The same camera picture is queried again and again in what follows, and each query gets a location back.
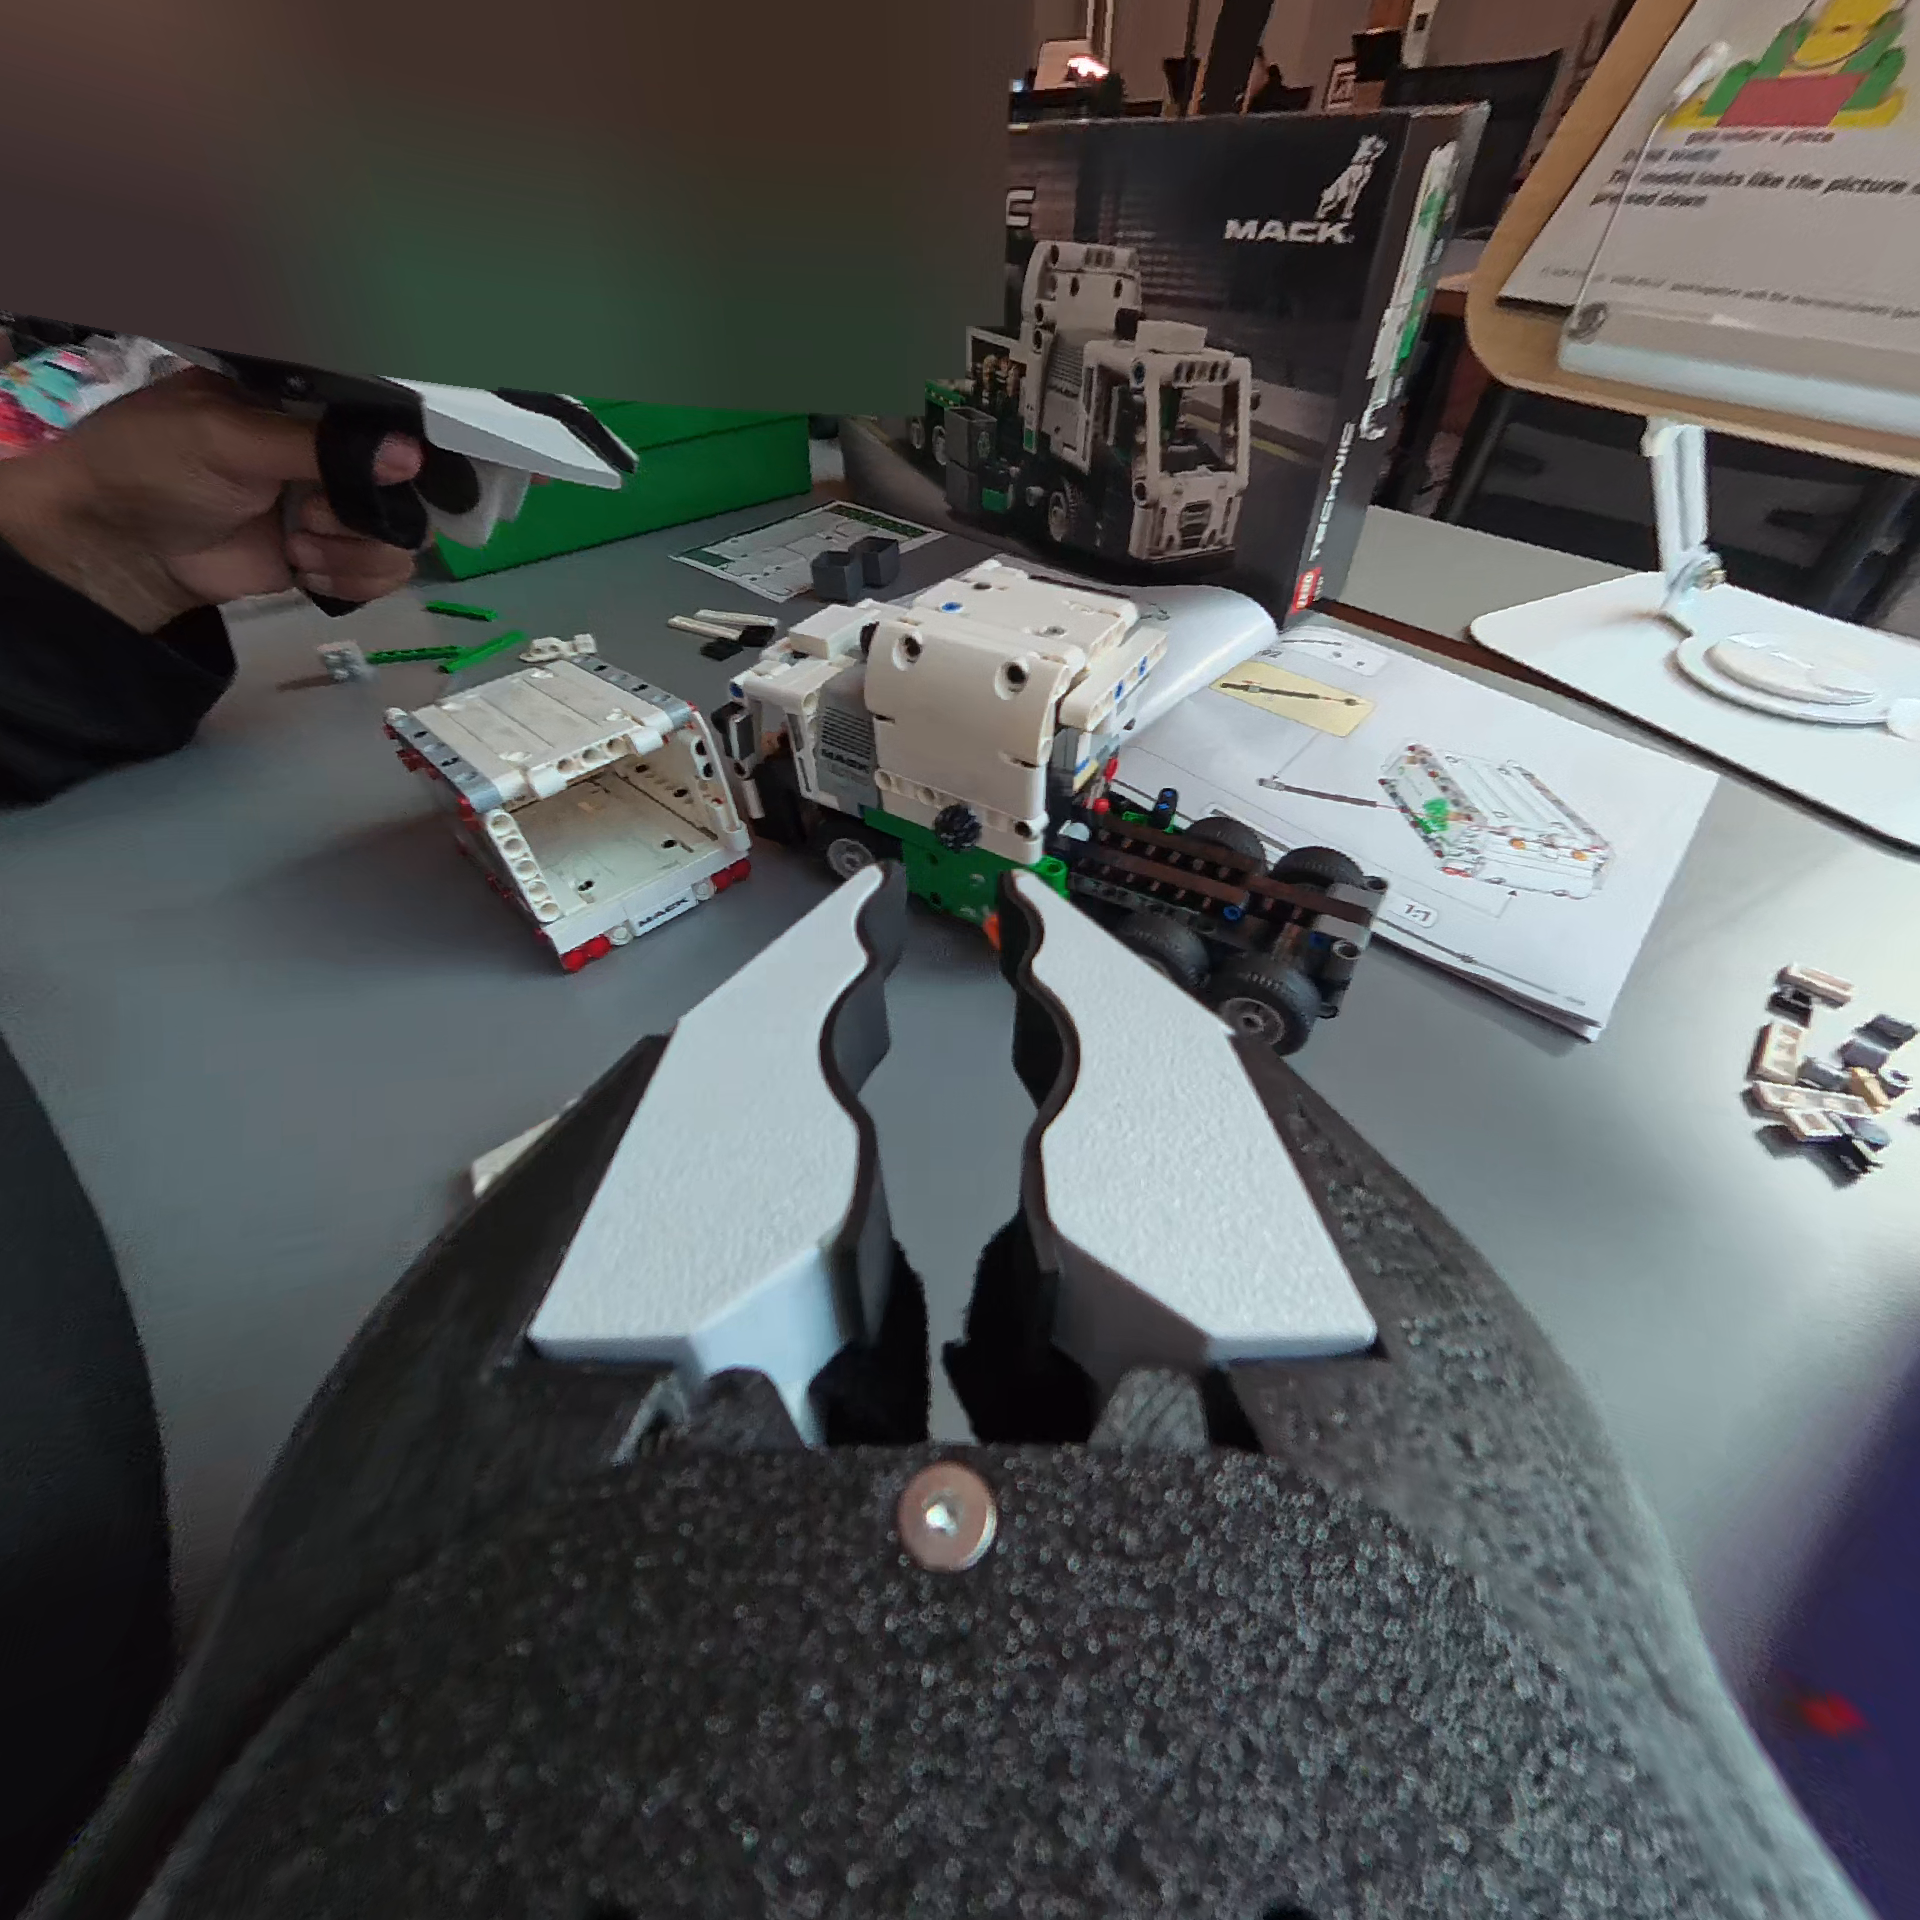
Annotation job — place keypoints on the lego instruction booklet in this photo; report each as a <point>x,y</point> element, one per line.
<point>1471,840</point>

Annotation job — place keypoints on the small grey lego piece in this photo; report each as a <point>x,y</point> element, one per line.
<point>341,661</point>

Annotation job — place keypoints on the black lego set box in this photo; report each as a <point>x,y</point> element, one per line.
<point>1260,360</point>

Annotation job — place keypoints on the white lego beam black end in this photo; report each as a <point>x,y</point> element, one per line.
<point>748,618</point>
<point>706,627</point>

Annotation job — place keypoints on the white green lego truck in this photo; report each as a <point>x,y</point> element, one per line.
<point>974,704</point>

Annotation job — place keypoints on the green lego beam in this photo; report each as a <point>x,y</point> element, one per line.
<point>461,608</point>
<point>407,653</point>
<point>483,653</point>

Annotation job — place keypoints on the green box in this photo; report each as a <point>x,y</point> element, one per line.
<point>630,481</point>

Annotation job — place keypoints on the scattered small lego pieces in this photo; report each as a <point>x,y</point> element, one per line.
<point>1810,1119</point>

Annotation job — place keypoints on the dark grey lego bin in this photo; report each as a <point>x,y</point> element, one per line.
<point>878,560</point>
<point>835,577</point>

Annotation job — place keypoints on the white lego container body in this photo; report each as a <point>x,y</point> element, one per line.
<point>557,765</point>

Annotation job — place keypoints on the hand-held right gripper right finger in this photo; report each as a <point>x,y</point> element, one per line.
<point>1202,1184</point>

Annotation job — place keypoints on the lego sticker sheet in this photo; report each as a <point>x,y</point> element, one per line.
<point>751,555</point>

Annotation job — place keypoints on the document holder stand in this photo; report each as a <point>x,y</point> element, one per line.
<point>1770,299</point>

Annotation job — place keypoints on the person's left hand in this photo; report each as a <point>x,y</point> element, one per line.
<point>165,495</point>

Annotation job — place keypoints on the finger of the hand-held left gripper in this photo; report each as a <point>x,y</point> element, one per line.
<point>494,427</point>

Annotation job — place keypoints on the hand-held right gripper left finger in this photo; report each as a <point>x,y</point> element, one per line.
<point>706,1184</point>

